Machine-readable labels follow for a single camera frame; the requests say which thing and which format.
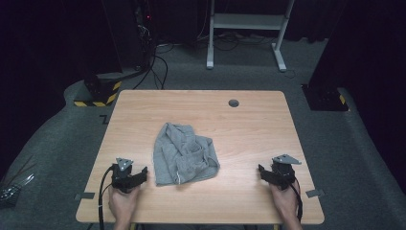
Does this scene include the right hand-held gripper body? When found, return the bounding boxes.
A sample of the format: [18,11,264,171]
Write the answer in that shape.
[269,153,303,192]

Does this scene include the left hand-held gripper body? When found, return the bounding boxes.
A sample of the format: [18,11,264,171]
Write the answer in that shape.
[109,157,142,195]

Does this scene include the grey sweat shorts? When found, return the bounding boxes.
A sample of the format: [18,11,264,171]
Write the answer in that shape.
[152,122,221,187]

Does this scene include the person's left hand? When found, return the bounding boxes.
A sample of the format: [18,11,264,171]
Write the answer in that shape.
[107,183,142,224]

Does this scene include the person's right hand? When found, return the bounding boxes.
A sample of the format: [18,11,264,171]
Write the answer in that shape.
[268,182,301,223]

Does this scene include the grey tape strip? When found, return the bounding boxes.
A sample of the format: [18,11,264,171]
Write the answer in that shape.
[304,188,326,198]
[74,192,96,201]

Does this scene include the black yellow striped stand base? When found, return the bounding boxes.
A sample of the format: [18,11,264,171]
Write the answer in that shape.
[73,71,124,108]

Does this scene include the metal tripod legs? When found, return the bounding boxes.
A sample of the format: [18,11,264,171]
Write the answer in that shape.
[0,155,36,206]

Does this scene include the dark equipment rack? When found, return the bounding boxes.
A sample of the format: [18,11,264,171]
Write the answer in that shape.
[133,0,158,70]

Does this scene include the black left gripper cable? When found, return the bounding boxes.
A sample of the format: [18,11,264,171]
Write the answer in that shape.
[98,165,115,230]

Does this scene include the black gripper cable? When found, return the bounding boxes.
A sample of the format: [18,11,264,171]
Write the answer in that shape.
[98,165,115,230]
[291,177,304,223]

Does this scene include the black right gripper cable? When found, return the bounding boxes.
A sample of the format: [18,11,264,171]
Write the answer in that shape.
[291,177,304,223]

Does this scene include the black floor cables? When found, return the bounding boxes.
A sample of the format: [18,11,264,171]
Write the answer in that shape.
[131,41,169,91]

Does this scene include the cables under white stand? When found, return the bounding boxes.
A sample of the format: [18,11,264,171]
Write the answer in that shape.
[196,31,280,52]

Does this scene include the white metal stand frame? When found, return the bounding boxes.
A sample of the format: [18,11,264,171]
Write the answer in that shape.
[205,0,297,73]

